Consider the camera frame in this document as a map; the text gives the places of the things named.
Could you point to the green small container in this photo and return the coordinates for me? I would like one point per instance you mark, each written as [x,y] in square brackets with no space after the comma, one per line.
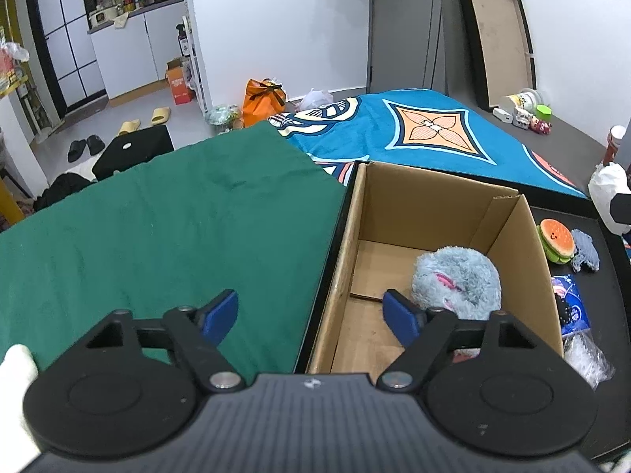
[544,111]

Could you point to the black framed glass door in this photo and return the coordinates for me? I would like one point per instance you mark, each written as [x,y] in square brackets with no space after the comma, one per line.
[64,34]

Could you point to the blue printed blanket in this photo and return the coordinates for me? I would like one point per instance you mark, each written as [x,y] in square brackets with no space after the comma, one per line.
[374,138]

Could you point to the yellow slipper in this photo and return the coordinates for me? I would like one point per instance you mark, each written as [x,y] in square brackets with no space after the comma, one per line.
[129,127]
[160,116]

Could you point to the large blue-grey plush toy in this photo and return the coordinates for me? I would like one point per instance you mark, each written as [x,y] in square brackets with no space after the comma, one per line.
[458,276]

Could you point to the clear plastic bag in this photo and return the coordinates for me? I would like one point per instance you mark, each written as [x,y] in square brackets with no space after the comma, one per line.
[586,359]

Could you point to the burger plush toy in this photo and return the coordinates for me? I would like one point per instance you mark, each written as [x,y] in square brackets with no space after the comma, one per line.
[557,239]

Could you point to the white narrow rack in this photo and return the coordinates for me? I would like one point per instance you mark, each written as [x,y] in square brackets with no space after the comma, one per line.
[194,69]

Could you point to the white soft cloth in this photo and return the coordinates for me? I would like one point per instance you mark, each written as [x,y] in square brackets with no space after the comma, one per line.
[15,379]

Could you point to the white cabinet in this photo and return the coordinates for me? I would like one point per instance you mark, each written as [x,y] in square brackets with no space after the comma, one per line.
[133,54]

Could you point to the plastic bag with greens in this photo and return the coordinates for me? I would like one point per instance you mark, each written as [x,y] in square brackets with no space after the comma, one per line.
[222,117]

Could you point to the white and black plush toy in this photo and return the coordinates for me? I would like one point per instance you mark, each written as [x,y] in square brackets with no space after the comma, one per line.
[609,187]

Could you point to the yellow cluttered table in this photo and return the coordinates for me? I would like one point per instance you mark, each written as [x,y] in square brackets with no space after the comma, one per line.
[9,202]

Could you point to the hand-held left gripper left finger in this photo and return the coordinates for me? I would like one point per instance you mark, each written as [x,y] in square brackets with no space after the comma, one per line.
[222,313]

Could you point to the grey leaning board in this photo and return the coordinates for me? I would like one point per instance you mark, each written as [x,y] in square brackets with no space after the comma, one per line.
[453,44]

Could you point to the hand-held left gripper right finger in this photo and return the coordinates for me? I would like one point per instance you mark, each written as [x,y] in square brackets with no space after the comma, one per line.
[399,318]

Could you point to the red bottle with white cap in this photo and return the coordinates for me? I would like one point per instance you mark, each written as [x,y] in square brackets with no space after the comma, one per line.
[614,150]

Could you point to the green cloth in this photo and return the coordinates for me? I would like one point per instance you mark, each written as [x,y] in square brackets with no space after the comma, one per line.
[172,231]

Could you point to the small grey plush toy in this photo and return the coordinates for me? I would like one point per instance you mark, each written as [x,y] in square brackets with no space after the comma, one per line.
[586,251]

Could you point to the grey door panel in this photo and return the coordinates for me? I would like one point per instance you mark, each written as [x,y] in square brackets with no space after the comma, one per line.
[402,24]

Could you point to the blue snack packet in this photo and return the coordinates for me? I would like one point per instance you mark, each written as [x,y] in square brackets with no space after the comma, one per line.
[574,305]

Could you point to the black slipper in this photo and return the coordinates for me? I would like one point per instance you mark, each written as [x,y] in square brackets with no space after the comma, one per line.
[76,150]
[95,144]

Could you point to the dark clothing pile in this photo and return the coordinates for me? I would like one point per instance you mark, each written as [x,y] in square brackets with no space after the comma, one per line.
[61,192]

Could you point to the white plastic bag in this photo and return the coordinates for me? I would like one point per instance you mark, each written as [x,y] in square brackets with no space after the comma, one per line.
[315,99]

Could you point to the orange bag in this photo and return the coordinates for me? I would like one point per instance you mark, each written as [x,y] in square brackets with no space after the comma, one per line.
[261,103]

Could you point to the black framed board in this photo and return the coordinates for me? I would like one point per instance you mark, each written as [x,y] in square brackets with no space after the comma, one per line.
[498,34]

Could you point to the orange cardboard box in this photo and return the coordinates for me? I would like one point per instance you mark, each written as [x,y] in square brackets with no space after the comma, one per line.
[178,86]

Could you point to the red small toy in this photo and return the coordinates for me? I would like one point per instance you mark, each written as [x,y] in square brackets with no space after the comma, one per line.
[541,126]

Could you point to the black stool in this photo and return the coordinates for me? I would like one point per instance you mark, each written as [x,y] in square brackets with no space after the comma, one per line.
[133,150]

